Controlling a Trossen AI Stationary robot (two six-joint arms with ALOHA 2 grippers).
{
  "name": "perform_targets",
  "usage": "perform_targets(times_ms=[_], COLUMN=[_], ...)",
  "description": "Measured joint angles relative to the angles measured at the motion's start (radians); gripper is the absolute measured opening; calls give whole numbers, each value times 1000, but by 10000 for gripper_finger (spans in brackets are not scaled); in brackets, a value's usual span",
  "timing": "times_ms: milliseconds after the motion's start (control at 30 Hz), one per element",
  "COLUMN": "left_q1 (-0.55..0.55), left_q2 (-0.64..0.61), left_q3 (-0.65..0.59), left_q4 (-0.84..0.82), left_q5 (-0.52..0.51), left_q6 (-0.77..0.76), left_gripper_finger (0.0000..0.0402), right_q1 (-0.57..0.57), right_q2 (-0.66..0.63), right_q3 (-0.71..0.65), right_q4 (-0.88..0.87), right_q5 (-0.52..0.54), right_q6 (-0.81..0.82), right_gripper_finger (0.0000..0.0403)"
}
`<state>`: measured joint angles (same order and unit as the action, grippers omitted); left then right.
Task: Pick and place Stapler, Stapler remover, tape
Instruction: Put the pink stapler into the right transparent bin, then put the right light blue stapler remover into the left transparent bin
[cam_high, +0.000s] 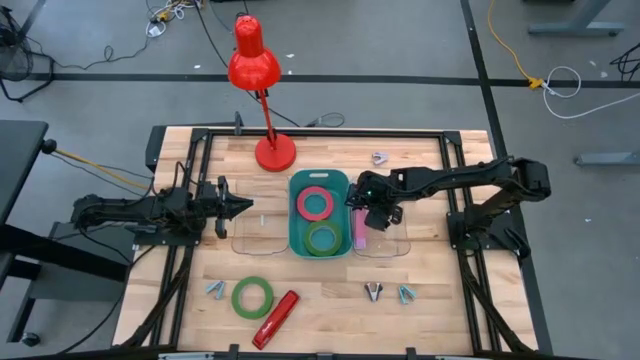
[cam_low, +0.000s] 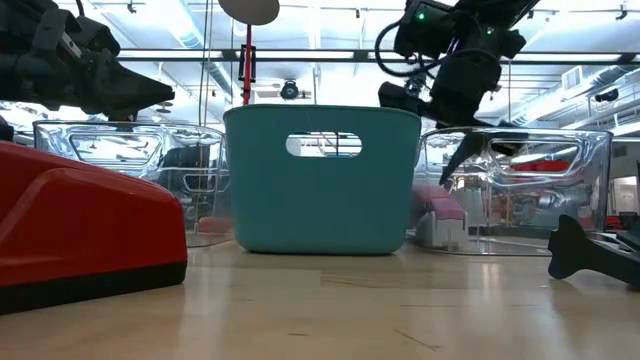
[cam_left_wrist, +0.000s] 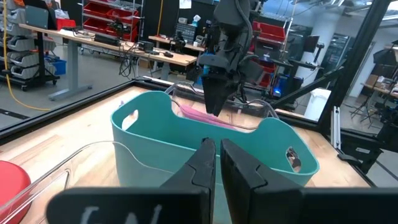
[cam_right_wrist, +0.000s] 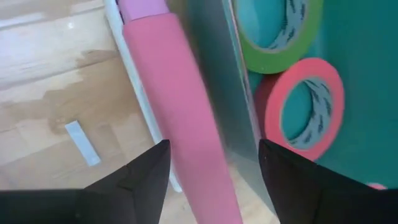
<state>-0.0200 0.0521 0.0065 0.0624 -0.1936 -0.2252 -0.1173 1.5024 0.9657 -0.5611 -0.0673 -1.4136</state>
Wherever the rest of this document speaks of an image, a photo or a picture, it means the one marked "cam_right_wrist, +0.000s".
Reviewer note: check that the coral pink tape roll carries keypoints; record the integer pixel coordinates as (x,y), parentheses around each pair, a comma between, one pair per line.
(311,67)

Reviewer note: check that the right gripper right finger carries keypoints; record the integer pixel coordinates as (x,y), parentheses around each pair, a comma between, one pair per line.
(311,199)

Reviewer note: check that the teal plastic bin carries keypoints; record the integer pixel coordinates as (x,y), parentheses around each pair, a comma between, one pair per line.
(367,93)

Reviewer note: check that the clear plastic bin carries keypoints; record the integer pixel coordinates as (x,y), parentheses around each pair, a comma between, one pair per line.
(81,143)

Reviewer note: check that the pink stapler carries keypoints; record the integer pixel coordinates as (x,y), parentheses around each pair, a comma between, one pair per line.
(174,93)

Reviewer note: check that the lime green tape roll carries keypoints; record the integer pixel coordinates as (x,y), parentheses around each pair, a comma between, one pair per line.
(270,62)

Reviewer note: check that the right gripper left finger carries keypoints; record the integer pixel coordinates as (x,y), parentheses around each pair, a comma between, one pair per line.
(93,205)

